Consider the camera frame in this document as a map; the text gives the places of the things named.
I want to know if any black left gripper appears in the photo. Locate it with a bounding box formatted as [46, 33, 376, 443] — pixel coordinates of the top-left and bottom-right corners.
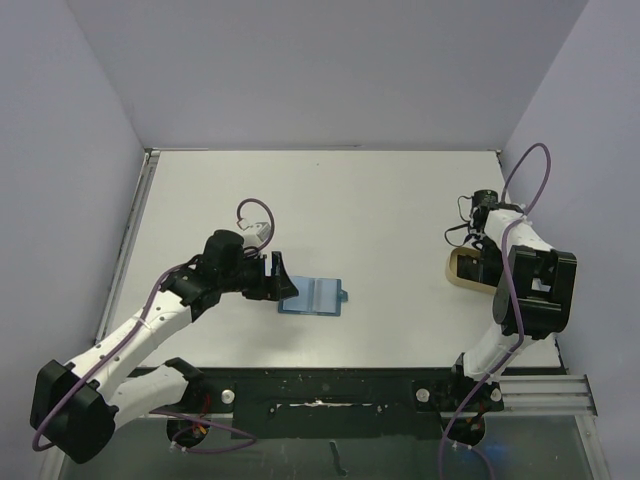
[219, 251, 297, 301]

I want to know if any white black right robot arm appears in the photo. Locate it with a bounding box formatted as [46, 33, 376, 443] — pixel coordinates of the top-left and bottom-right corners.
[445, 190, 577, 409]

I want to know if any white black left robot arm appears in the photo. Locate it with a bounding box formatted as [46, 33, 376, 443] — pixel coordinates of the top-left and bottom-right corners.
[30, 230, 299, 463]

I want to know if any stack of credit cards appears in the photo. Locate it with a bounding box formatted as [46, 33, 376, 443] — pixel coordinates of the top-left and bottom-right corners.
[456, 254, 485, 283]

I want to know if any beige oval card tray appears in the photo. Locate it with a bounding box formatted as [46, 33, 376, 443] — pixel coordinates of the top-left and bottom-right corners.
[445, 247, 496, 295]

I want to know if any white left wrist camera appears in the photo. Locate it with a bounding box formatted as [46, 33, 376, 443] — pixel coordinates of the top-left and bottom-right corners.
[237, 219, 272, 248]

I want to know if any aluminium left side rail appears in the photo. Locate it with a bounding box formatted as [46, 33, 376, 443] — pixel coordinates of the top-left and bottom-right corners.
[93, 149, 161, 346]

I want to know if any aluminium rail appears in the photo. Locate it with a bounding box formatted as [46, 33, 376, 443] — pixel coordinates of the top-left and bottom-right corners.
[49, 373, 599, 480]
[93, 149, 161, 346]

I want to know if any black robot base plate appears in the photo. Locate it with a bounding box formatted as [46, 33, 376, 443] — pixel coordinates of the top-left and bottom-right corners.
[165, 368, 504, 440]

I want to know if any aluminium front rail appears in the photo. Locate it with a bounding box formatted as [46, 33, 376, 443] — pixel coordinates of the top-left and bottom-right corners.
[49, 373, 599, 480]

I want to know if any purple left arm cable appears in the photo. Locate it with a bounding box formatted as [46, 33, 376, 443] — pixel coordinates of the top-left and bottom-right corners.
[30, 198, 261, 455]

